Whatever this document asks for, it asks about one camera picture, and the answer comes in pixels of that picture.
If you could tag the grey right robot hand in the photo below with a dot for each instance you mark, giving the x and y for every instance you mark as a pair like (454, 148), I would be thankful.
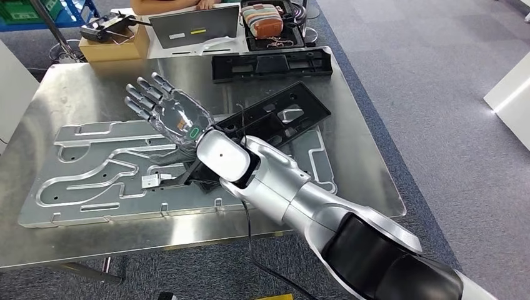
(178, 116)

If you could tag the person's hand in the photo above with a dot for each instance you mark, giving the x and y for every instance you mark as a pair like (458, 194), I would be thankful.
(207, 4)

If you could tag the black plastic part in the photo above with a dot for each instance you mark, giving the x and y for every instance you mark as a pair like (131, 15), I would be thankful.
(302, 99)
(269, 66)

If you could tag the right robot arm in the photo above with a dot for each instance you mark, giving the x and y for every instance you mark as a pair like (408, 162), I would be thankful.
(290, 194)

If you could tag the person's forearm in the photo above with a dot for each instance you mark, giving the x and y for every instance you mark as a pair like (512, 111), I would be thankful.
(161, 6)

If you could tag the stainless steel workbench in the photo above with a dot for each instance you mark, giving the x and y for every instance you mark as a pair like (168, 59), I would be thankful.
(364, 165)

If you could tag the grey laptop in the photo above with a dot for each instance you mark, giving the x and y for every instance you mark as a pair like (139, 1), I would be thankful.
(194, 27)

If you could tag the striped fabric pouch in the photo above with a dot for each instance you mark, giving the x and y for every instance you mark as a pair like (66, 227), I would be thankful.
(263, 18)

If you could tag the cardboard box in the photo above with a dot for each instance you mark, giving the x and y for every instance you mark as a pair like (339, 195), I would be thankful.
(112, 51)

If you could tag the black plastic tray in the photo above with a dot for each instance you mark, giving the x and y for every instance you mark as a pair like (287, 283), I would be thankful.
(294, 37)

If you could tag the grey moulded fixture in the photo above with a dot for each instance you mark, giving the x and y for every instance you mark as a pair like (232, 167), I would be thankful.
(103, 182)

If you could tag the black remote controller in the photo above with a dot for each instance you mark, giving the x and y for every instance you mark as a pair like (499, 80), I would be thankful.
(103, 27)

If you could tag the white cabinet panel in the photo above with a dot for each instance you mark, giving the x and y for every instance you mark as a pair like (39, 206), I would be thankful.
(16, 95)

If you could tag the robot's own black legs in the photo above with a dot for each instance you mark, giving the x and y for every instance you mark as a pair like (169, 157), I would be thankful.
(167, 296)

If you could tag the green plastic crate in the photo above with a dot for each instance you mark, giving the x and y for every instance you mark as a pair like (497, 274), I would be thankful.
(20, 12)

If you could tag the white display plinth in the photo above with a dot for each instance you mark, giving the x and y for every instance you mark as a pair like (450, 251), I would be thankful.
(513, 103)

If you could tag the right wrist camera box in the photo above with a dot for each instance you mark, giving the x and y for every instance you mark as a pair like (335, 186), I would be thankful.
(150, 181)

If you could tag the blue metal frame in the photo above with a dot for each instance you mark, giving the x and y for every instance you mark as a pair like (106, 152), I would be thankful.
(78, 16)

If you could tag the chrome stanchion post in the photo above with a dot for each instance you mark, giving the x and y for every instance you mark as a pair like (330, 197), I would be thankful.
(54, 29)

